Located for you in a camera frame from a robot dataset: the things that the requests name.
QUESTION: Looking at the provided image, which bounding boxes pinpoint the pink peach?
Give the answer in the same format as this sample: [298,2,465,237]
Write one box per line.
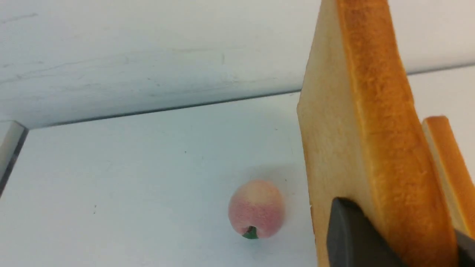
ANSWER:
[228,180,285,240]

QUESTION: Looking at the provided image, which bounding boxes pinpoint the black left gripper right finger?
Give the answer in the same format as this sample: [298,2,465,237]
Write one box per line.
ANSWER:
[455,230,475,267]

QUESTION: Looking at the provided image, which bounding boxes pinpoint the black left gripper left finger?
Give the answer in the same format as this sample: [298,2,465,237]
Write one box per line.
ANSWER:
[326,198,406,267]

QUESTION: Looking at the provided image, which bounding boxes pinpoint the toasted bread slice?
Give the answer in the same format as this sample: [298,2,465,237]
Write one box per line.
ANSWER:
[297,0,459,267]
[422,116,475,238]

